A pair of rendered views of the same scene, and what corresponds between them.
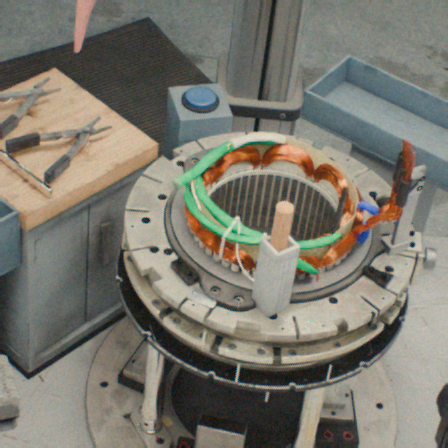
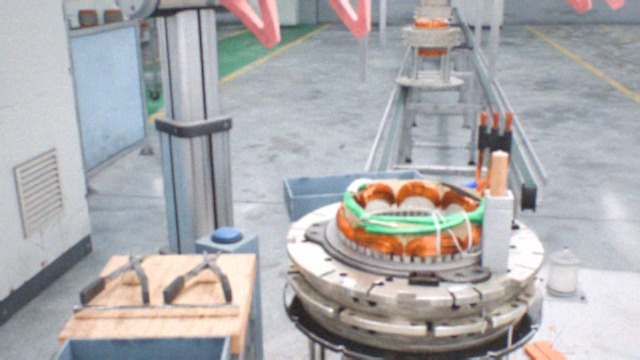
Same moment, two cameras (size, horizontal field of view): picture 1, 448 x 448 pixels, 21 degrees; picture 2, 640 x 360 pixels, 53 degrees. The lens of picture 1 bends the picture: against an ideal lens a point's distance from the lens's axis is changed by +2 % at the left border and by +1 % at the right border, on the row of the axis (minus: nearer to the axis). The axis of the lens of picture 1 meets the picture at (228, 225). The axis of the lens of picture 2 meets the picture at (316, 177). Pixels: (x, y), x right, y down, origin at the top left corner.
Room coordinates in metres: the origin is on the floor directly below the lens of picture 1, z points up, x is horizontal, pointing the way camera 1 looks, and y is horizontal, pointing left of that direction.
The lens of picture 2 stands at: (0.47, 0.53, 1.42)
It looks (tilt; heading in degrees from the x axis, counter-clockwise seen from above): 18 degrees down; 321
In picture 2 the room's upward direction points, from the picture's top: 1 degrees counter-clockwise
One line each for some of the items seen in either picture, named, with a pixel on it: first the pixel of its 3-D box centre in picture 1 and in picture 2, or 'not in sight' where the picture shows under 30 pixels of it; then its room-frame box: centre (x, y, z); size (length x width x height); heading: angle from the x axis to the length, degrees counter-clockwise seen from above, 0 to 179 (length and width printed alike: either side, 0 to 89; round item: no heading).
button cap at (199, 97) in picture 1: (200, 97); (226, 233); (1.26, 0.06, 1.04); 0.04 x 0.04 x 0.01
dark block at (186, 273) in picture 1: (184, 270); (423, 278); (0.88, 0.04, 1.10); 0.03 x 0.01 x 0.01; 42
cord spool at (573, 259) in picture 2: not in sight; (563, 273); (1.07, -0.62, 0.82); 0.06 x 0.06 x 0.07
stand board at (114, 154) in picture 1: (42, 144); (169, 299); (1.11, 0.23, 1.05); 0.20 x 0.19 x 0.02; 141
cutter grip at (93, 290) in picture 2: not in sight; (92, 290); (1.12, 0.31, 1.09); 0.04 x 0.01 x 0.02; 126
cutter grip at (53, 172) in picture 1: (57, 169); (226, 288); (1.03, 0.20, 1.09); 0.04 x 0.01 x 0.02; 156
